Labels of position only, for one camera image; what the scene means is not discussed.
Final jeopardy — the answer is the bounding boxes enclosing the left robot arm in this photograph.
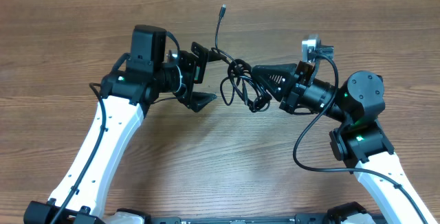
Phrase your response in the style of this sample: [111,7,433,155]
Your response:
[23,25,224,224]

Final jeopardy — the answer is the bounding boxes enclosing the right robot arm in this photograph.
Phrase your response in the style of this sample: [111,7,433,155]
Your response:
[252,62,436,223]

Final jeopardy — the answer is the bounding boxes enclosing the black cable bundle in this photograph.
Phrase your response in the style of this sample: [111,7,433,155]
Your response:
[210,3,272,113]

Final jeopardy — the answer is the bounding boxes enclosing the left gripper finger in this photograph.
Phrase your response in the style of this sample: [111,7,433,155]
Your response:
[191,42,223,84]
[187,92,217,113]

